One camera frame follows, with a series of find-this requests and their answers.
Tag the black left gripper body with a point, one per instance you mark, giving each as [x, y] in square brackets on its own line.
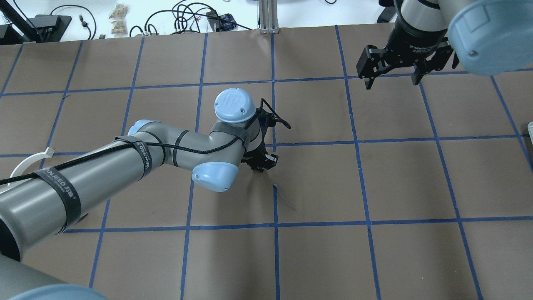
[257, 155]

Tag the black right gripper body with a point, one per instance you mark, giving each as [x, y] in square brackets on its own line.
[410, 38]

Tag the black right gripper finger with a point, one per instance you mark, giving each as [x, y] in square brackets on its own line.
[369, 83]
[417, 76]

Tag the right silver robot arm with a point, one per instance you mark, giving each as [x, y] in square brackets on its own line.
[486, 37]

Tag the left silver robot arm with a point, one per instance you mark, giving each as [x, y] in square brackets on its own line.
[46, 202]

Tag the ribbed silver metal tray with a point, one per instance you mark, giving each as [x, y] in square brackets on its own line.
[530, 131]

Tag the bag of brown parts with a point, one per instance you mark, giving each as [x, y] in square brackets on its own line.
[117, 19]

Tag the white curved plastic part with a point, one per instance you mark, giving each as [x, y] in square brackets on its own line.
[26, 163]

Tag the black device on stand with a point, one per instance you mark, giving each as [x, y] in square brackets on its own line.
[20, 29]

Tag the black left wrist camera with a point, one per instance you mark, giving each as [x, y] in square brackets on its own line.
[268, 117]

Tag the aluminium frame post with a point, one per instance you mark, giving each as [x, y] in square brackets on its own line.
[268, 16]

